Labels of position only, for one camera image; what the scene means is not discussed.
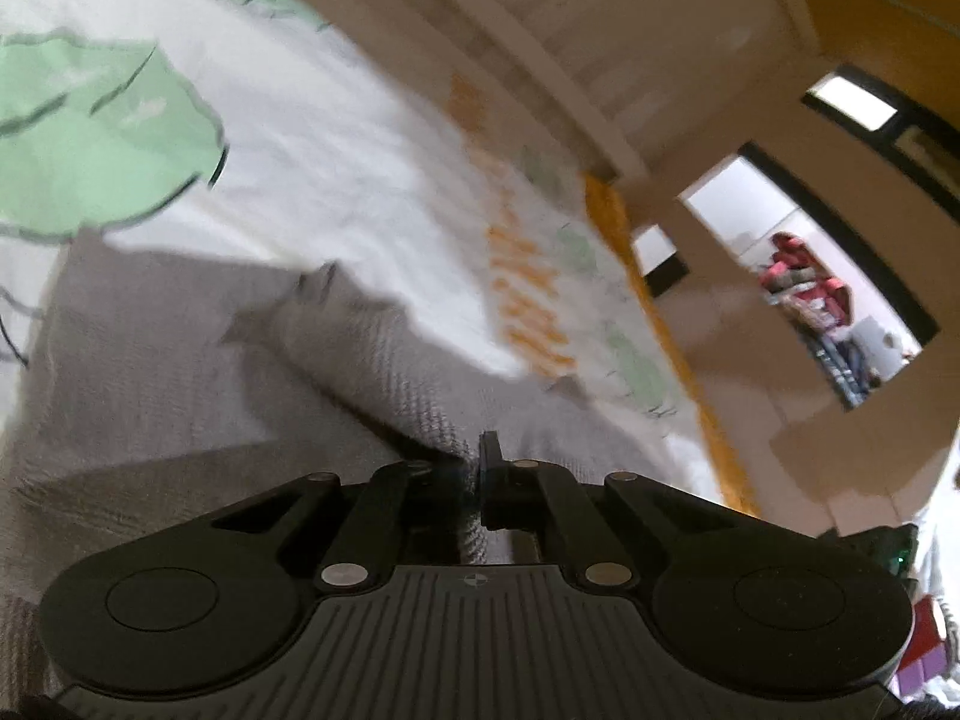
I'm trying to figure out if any black rail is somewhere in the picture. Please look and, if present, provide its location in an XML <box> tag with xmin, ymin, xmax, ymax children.
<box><xmin>802</xmin><ymin>67</ymin><xmax>960</xmax><ymax>222</ymax></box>

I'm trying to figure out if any pile of colourful clothes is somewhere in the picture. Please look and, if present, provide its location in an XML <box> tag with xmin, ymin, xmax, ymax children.
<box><xmin>757</xmin><ymin>232</ymin><xmax>882</xmax><ymax>406</ymax></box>

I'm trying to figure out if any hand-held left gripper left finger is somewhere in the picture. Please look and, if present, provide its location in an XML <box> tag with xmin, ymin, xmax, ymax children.
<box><xmin>210</xmin><ymin>461</ymin><xmax>481</xmax><ymax>590</ymax></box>

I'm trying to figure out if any white leaf print bed sheet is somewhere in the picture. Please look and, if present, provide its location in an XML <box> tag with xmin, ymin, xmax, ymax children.
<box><xmin>0</xmin><ymin>0</ymin><xmax>758</xmax><ymax>518</ymax></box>

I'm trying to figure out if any grey hooded sweater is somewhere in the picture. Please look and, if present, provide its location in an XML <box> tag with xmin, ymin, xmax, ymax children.
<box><xmin>0</xmin><ymin>229</ymin><xmax>676</xmax><ymax>691</ymax></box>

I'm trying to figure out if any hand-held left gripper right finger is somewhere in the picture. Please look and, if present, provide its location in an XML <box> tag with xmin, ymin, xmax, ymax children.
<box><xmin>477</xmin><ymin>431</ymin><xmax>743</xmax><ymax>590</ymax></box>

